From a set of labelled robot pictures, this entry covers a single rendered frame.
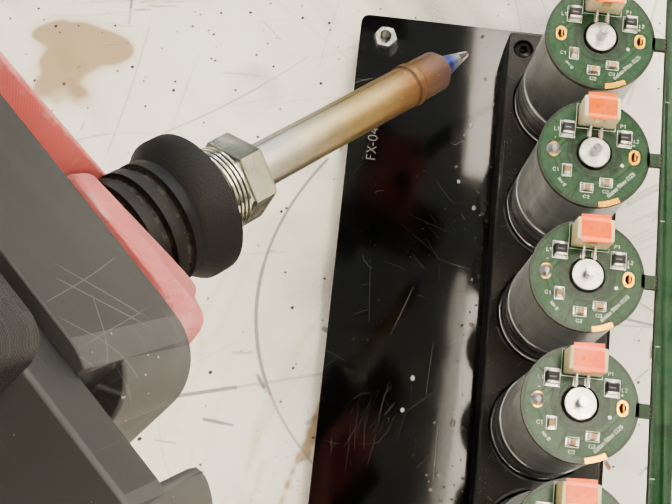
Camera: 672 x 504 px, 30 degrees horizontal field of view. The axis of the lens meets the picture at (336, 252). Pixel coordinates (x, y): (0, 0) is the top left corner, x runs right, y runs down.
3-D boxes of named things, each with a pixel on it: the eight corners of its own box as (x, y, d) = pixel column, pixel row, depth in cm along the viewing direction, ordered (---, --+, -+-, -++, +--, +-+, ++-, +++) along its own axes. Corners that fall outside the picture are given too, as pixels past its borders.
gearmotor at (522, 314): (490, 364, 32) (528, 323, 27) (497, 270, 32) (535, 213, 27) (586, 374, 32) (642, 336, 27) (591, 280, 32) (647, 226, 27)
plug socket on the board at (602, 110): (576, 136, 28) (583, 126, 27) (579, 101, 28) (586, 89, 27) (612, 140, 28) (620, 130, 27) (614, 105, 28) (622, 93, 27)
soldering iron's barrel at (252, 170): (398, 66, 25) (156, 192, 21) (432, 16, 24) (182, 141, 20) (444, 119, 25) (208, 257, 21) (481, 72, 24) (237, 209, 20)
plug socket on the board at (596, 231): (569, 258, 27) (576, 250, 27) (571, 220, 27) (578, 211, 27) (606, 262, 27) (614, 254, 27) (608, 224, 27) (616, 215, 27)
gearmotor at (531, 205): (498, 257, 32) (536, 198, 27) (504, 167, 33) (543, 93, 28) (592, 267, 32) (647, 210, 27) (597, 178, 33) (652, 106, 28)
